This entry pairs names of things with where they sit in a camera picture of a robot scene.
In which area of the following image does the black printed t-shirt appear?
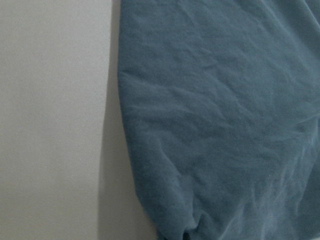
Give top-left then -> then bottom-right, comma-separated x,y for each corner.
118,0 -> 320,240

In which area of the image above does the brown table cover mat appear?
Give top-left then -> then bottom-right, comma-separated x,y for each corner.
0,0 -> 157,240

